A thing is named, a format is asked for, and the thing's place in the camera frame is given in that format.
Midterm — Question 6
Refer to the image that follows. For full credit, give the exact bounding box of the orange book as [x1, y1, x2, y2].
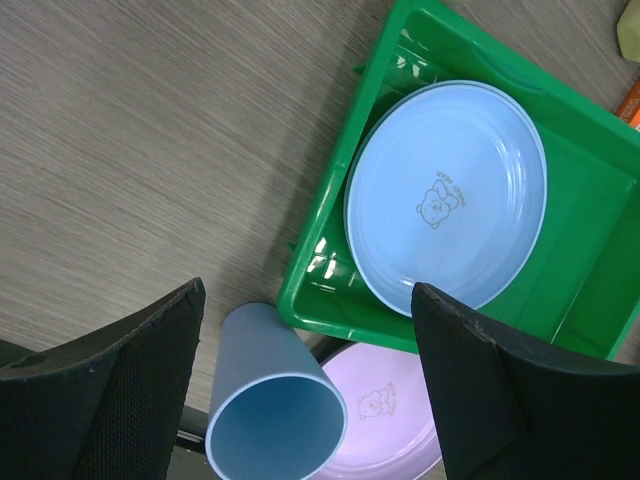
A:
[615, 79, 640, 131]

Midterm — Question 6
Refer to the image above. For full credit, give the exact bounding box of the green plastic bin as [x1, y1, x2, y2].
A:
[277, 1, 639, 359]

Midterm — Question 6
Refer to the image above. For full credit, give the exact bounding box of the blue plate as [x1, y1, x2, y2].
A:
[344, 86, 547, 316]
[342, 79, 506, 221]

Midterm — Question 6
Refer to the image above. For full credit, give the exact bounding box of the green cup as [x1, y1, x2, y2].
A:
[616, 0, 640, 62]

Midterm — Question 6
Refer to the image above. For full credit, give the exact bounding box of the purple plate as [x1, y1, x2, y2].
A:
[314, 343, 442, 479]

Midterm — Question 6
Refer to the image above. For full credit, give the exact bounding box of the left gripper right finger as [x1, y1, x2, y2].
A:
[411, 283, 639, 479]

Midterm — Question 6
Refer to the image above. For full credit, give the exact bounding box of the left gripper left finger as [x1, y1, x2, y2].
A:
[1, 278, 206, 479]

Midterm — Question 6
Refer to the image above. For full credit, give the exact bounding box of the blue cup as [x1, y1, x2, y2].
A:
[205, 302, 347, 479]

